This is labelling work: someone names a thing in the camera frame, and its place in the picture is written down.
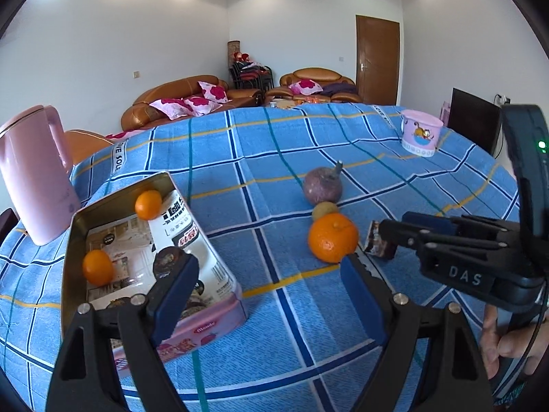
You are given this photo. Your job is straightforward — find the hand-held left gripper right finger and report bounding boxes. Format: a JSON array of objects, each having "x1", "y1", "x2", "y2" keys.
[{"x1": 340, "y1": 252, "x2": 494, "y2": 412}]

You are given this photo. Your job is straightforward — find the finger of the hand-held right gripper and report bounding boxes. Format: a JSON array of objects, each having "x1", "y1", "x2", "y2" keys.
[
  {"x1": 379, "y1": 218, "x2": 522, "y2": 263},
  {"x1": 402, "y1": 211, "x2": 522, "y2": 241}
]

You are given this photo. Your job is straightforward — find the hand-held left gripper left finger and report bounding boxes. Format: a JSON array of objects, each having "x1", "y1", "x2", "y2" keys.
[{"x1": 45, "y1": 254, "x2": 200, "y2": 412}]

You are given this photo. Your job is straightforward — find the pink cookie tin box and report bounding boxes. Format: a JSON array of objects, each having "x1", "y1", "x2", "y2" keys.
[{"x1": 60, "y1": 172, "x2": 248, "y2": 380}]

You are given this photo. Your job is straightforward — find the snack packet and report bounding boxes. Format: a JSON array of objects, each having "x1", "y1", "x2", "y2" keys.
[{"x1": 364, "y1": 220, "x2": 397, "y2": 261}]

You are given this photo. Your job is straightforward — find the medium orange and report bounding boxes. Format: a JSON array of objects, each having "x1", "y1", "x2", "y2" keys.
[{"x1": 82, "y1": 250, "x2": 116, "y2": 287}]

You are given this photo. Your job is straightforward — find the small orange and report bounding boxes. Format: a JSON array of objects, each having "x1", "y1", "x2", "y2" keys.
[{"x1": 135, "y1": 190, "x2": 163, "y2": 220}]

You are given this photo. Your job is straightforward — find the person's right hand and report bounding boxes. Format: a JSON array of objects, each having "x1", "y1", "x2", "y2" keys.
[{"x1": 479, "y1": 305, "x2": 549, "y2": 380}]

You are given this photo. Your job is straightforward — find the large orange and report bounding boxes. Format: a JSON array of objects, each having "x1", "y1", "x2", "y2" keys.
[{"x1": 307, "y1": 213, "x2": 359, "y2": 264}]

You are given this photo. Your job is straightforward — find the pink cartoon plastic bucket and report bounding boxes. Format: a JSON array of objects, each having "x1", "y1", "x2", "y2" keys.
[{"x1": 401, "y1": 109, "x2": 444, "y2": 158}]

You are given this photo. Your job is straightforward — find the small tan round fruit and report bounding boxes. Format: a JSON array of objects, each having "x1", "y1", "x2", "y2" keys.
[{"x1": 312, "y1": 202, "x2": 339, "y2": 222}]

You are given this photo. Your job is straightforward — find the black television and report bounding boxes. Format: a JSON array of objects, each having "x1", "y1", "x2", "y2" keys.
[{"x1": 448, "y1": 88, "x2": 503, "y2": 156}]

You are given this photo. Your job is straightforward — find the purple round fruit with stem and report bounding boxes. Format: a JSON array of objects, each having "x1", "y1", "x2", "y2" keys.
[{"x1": 303, "y1": 161, "x2": 344, "y2": 206}]

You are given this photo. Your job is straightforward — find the dark purple blanket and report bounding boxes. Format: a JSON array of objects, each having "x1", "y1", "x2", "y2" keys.
[{"x1": 322, "y1": 83, "x2": 357, "y2": 96}]

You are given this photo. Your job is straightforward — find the blue checked tablecloth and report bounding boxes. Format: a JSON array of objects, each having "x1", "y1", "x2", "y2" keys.
[{"x1": 0, "y1": 104, "x2": 522, "y2": 412}]

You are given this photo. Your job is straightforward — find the brown wooden door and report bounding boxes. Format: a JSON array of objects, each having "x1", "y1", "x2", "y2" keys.
[{"x1": 355, "y1": 15, "x2": 401, "y2": 106}]

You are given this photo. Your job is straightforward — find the orange leather seat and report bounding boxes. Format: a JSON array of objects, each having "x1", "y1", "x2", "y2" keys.
[{"x1": 64, "y1": 130, "x2": 115, "y2": 166}]

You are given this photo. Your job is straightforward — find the wooden coffee table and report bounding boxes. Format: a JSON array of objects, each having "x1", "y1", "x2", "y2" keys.
[{"x1": 266, "y1": 98, "x2": 332, "y2": 109}]

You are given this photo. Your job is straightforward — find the pink floral pillow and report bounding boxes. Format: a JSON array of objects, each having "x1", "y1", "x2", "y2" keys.
[
  {"x1": 149, "y1": 99, "x2": 190, "y2": 120},
  {"x1": 184, "y1": 95, "x2": 223, "y2": 116},
  {"x1": 197, "y1": 81, "x2": 228, "y2": 103},
  {"x1": 289, "y1": 80, "x2": 324, "y2": 95}
]

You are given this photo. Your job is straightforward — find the dark purple stool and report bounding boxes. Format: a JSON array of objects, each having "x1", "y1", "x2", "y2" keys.
[{"x1": 0, "y1": 208, "x2": 20, "y2": 246}]

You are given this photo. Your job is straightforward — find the brown leather armchair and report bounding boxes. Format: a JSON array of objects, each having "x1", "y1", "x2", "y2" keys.
[{"x1": 266, "y1": 68, "x2": 361, "y2": 104}]

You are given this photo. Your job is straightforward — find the pink electric kettle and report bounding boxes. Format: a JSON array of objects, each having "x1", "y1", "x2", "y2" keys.
[{"x1": 0, "y1": 104, "x2": 82, "y2": 246}]

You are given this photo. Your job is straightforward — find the brown leather sofa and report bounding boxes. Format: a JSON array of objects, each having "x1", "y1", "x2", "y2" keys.
[{"x1": 121, "y1": 75, "x2": 264, "y2": 131}]

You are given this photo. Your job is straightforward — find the stacked dark chairs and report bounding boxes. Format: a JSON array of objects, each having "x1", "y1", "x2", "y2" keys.
[{"x1": 229, "y1": 62, "x2": 274, "y2": 92}]

